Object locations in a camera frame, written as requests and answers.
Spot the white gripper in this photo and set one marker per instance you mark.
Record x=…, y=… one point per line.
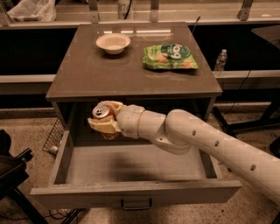
x=129, y=120

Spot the orange soda can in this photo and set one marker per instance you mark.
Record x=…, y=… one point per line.
x=104, y=121

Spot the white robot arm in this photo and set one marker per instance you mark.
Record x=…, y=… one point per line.
x=177, y=131

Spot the open top drawer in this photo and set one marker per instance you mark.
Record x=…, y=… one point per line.
x=91, y=172

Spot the grey cabinet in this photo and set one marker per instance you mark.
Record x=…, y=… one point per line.
x=88, y=74

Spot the white bowl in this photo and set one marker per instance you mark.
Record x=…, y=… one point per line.
x=113, y=43

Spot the green chip bag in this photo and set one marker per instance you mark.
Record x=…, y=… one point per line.
x=168, y=56

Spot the black stand leg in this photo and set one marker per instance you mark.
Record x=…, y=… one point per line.
x=223, y=123

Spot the clear water bottle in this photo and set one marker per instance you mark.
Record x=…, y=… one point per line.
x=221, y=60

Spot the white plastic bag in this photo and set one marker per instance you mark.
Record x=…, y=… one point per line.
x=33, y=10

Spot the wire mesh basket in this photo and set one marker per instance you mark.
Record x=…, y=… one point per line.
x=54, y=138

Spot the black drawer handle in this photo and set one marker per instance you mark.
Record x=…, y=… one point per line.
x=136, y=205

